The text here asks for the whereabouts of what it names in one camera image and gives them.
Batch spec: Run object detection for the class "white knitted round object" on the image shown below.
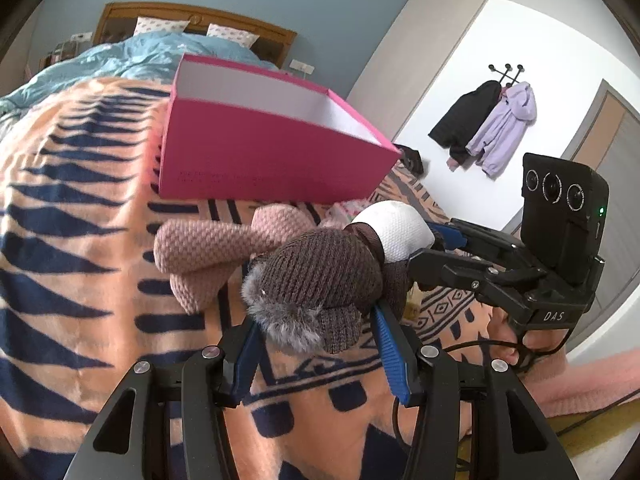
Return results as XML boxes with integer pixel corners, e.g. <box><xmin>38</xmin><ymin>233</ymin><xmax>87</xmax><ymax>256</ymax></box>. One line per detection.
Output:
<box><xmin>348</xmin><ymin>200</ymin><xmax>435</xmax><ymax>264</ymax></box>

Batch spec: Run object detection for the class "pink knitted plush bear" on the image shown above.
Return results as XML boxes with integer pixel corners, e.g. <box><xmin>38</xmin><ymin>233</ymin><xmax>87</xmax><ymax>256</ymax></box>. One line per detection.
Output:
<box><xmin>153</xmin><ymin>204</ymin><xmax>316</xmax><ymax>315</ymax></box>

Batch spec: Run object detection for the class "pink cardboard storage box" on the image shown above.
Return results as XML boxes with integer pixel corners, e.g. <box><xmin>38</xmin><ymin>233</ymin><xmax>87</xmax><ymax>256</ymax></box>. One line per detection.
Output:
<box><xmin>158</xmin><ymin>54</ymin><xmax>399</xmax><ymax>204</ymax></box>

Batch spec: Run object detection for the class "floral pink tissue pack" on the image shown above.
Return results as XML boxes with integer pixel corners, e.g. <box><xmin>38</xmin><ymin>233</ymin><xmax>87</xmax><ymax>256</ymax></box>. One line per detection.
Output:
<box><xmin>321</xmin><ymin>200</ymin><xmax>371</xmax><ymax>229</ymax></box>

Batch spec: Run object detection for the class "pink sleeve right forearm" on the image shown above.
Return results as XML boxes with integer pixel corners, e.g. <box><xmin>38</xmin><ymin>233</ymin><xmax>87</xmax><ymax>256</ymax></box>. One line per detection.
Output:
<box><xmin>521</xmin><ymin>349</ymin><xmax>639</xmax><ymax>418</ymax></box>

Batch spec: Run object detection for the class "right hand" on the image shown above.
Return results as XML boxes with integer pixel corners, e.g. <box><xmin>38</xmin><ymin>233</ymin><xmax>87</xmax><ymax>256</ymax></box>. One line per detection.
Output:
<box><xmin>487</xmin><ymin>308</ymin><xmax>567</xmax><ymax>366</ymax></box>

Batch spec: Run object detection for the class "dark bag on floor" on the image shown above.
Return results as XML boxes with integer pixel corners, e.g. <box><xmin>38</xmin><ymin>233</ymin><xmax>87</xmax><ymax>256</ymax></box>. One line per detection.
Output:
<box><xmin>395</xmin><ymin>144</ymin><xmax>425</xmax><ymax>178</ymax></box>

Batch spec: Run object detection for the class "lilac hoodie on hook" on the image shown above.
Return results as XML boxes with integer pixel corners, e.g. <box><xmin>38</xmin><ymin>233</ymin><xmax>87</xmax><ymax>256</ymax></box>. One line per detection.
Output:
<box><xmin>465</xmin><ymin>82</ymin><xmax>537</xmax><ymax>179</ymax></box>

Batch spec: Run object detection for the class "black jacket on hook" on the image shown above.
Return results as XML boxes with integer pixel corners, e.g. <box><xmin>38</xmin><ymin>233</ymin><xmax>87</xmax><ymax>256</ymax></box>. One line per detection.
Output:
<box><xmin>428</xmin><ymin>80</ymin><xmax>502</xmax><ymax>166</ymax></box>

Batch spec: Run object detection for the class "grey orange door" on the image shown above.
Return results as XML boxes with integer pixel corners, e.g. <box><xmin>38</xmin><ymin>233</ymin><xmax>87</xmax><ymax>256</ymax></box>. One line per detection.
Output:
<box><xmin>564</xmin><ymin>80</ymin><xmax>639</xmax><ymax>353</ymax></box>

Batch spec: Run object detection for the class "right white patterned pillow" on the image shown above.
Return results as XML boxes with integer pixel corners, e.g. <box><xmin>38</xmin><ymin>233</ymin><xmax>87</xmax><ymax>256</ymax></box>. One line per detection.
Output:
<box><xmin>206</xmin><ymin>23</ymin><xmax>259</xmax><ymax>49</ymax></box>

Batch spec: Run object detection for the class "white patterned pillow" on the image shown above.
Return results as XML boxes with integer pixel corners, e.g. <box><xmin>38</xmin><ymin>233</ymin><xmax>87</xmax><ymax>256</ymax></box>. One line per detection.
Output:
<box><xmin>132</xmin><ymin>16</ymin><xmax>190</xmax><ymax>36</ymax></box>
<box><xmin>206</xmin><ymin>23</ymin><xmax>259</xmax><ymax>49</ymax></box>

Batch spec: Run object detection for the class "light blue duvet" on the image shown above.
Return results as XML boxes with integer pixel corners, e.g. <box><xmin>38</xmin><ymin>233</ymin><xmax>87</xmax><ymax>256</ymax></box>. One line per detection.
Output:
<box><xmin>1</xmin><ymin>32</ymin><xmax>277</xmax><ymax>116</ymax></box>

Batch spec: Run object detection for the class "left white patterned pillow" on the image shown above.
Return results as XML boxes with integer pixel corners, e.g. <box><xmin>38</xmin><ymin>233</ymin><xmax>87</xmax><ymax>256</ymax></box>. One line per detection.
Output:
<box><xmin>132</xmin><ymin>16</ymin><xmax>190</xmax><ymax>36</ymax></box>

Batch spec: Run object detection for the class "wooden headboard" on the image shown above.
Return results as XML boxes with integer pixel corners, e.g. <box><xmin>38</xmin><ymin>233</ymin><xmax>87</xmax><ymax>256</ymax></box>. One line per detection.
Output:
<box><xmin>92</xmin><ymin>2</ymin><xmax>297</xmax><ymax>68</ymax></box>

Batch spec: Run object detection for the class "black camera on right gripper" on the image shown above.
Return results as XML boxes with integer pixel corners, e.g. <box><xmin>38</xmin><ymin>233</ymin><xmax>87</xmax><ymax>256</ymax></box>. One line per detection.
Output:
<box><xmin>521</xmin><ymin>153</ymin><xmax>610</xmax><ymax>286</ymax></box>

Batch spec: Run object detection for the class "black wall coat hook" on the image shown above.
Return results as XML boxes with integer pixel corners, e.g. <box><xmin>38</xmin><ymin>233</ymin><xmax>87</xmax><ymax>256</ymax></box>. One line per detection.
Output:
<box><xmin>488</xmin><ymin>63</ymin><xmax>525</xmax><ymax>88</ymax></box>

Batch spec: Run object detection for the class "white wall socket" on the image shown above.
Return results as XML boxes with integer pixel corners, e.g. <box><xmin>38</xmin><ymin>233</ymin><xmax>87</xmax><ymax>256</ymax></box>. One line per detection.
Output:
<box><xmin>290</xmin><ymin>58</ymin><xmax>314</xmax><ymax>75</ymax></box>

